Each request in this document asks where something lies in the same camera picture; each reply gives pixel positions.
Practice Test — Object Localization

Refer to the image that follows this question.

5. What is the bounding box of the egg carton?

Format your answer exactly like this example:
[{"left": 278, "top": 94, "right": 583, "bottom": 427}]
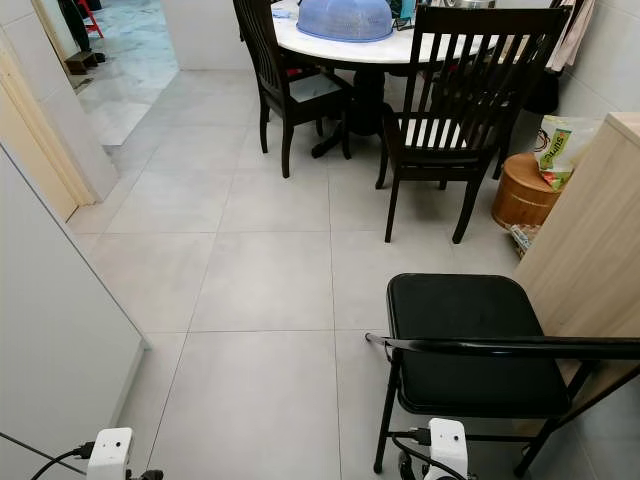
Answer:
[{"left": 508, "top": 222, "right": 541, "bottom": 259}]

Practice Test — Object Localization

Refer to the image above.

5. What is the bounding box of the round wooden stool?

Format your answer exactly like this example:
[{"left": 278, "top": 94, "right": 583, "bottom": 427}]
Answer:
[{"left": 492, "top": 152, "right": 564, "bottom": 229}]

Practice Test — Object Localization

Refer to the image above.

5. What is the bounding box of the round white dining table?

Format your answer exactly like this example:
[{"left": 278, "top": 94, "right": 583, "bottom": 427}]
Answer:
[{"left": 272, "top": 0, "right": 576, "bottom": 159}]

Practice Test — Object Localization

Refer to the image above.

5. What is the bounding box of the red stool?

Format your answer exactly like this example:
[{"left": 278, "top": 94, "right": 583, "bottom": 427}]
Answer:
[{"left": 82, "top": 0, "right": 107, "bottom": 39}]

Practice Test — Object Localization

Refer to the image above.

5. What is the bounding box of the black folding chair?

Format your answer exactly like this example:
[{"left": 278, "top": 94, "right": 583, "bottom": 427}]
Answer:
[{"left": 366, "top": 273, "right": 640, "bottom": 479}]

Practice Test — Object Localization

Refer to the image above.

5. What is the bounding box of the blue mesh food cover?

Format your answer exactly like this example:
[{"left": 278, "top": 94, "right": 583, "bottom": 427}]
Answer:
[{"left": 296, "top": 0, "right": 395, "bottom": 43}]

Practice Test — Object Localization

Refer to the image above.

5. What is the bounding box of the grey flat panel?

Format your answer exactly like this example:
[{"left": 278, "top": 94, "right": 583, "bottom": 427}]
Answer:
[{"left": 0, "top": 145, "right": 148, "bottom": 480}]

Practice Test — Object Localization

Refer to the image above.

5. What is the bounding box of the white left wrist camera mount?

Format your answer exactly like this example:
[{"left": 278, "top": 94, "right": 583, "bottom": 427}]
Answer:
[{"left": 87, "top": 428, "right": 134, "bottom": 480}]

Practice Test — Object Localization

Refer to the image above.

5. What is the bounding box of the beige hanging cloth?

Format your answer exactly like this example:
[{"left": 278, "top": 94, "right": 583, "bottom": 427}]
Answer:
[{"left": 548, "top": 0, "right": 597, "bottom": 73}]

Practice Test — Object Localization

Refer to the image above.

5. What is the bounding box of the green yellow snack bag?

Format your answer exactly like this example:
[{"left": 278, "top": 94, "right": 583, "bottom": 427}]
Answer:
[{"left": 533, "top": 115, "right": 604, "bottom": 191}]

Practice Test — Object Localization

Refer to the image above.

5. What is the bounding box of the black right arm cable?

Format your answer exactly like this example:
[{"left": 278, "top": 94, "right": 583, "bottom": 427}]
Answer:
[{"left": 392, "top": 428, "right": 451, "bottom": 480}]

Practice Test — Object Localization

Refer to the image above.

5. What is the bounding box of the light wooden door frame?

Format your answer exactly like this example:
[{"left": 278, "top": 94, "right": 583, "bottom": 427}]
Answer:
[{"left": 0, "top": 40, "right": 101, "bottom": 223}]

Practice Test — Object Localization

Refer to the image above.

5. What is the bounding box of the dark wooden slatted chair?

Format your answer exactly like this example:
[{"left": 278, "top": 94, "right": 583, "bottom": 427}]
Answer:
[
  {"left": 232, "top": 0, "right": 356, "bottom": 179},
  {"left": 375, "top": 5, "right": 573, "bottom": 245}
]

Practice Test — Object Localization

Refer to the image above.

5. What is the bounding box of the light wood cabinet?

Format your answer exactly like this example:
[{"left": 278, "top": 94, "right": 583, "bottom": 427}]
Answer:
[{"left": 510, "top": 112, "right": 640, "bottom": 401}]

